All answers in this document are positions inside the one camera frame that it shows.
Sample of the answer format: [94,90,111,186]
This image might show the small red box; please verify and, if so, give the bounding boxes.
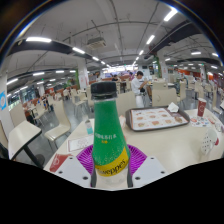
[49,153,73,173]

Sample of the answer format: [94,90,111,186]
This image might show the colourful sticker flyer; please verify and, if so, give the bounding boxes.
[189,116,213,128]

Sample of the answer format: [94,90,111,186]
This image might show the ceiling air conditioner unit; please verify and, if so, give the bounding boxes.
[86,36,107,50]

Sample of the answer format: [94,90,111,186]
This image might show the red paper cup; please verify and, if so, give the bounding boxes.
[196,97,208,118]

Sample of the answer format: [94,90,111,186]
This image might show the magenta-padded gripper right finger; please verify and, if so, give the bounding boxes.
[126,143,168,188]

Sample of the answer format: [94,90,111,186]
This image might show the small clear sanitizer bottle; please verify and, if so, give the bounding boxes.
[84,119,95,136]

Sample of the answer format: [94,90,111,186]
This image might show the ceiling lights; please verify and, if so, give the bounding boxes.
[6,8,224,89]

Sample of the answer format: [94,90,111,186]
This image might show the white paper leaflet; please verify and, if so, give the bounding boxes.
[67,134,95,153]

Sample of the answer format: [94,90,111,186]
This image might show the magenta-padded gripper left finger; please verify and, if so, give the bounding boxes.
[54,143,98,189]

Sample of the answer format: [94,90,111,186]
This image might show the beige side table black leg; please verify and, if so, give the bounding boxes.
[7,120,44,168]

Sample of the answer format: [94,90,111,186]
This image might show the white crumpled napkin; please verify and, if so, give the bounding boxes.
[166,101,180,113]

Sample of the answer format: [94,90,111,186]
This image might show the dark food tray paper liner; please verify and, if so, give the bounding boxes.
[125,106,191,132]

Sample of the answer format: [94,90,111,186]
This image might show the green drink bottle yellow label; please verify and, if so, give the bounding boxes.
[90,81,132,191]

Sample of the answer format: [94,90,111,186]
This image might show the beige canteen chairs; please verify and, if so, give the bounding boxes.
[9,78,224,144]

